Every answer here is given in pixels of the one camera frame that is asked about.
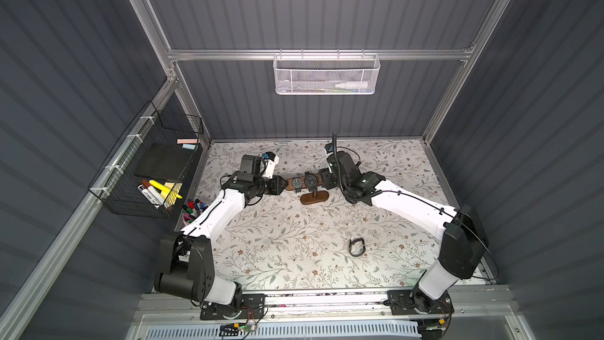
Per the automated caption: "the black chunky wrist watch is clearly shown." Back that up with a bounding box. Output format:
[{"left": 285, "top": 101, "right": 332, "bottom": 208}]
[{"left": 305, "top": 172, "right": 319, "bottom": 195}]

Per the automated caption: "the wooden T-bar watch stand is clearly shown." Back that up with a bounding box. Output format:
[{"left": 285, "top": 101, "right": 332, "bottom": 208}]
[{"left": 286, "top": 172, "right": 330, "bottom": 206}]

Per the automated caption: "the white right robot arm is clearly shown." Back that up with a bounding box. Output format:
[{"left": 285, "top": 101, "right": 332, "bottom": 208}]
[{"left": 325, "top": 133, "right": 491, "bottom": 313}]

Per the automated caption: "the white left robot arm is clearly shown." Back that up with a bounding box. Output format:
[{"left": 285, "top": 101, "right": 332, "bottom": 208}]
[{"left": 154, "top": 152, "right": 287, "bottom": 311}]

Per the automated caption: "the black slim band watch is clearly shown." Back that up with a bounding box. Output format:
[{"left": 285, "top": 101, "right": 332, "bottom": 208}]
[{"left": 349, "top": 238, "right": 366, "bottom": 258}]

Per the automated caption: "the pink cup with markers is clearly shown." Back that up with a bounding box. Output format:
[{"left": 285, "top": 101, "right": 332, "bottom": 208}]
[{"left": 182, "top": 198, "right": 209, "bottom": 225}]

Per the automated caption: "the white tube in basket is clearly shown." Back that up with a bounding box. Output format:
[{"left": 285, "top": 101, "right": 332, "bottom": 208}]
[{"left": 335, "top": 81, "right": 369, "bottom": 91}]

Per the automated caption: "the yellow highlighter marker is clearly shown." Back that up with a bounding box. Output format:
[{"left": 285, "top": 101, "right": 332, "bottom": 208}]
[{"left": 149, "top": 179, "right": 182, "bottom": 199}]

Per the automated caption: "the black notebook in basket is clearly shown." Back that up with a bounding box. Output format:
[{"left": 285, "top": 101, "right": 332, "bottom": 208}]
[{"left": 134, "top": 143, "right": 193, "bottom": 182}]

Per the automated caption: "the white marker in basket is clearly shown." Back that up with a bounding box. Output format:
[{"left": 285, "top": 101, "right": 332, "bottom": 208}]
[{"left": 137, "top": 185, "right": 161, "bottom": 209}]

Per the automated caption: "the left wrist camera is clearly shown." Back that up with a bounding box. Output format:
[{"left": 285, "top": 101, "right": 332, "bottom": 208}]
[{"left": 262, "top": 151, "right": 279, "bottom": 179}]

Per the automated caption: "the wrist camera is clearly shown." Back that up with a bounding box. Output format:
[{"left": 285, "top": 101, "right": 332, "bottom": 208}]
[
  {"left": 324, "top": 143, "right": 335, "bottom": 170},
  {"left": 262, "top": 151, "right": 279, "bottom": 179}
]

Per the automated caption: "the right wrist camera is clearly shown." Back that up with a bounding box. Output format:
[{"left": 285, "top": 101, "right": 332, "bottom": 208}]
[{"left": 324, "top": 143, "right": 335, "bottom": 170}]

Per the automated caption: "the white wire mesh basket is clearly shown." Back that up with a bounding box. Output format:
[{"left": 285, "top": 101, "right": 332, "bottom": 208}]
[{"left": 272, "top": 53, "right": 381, "bottom": 95}]

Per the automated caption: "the black wire wall basket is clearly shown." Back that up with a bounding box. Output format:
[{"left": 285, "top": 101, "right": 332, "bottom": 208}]
[{"left": 88, "top": 102, "right": 205, "bottom": 219}]

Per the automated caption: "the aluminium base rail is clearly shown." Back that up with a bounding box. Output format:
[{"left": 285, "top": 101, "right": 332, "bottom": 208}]
[{"left": 131, "top": 285, "right": 520, "bottom": 326}]

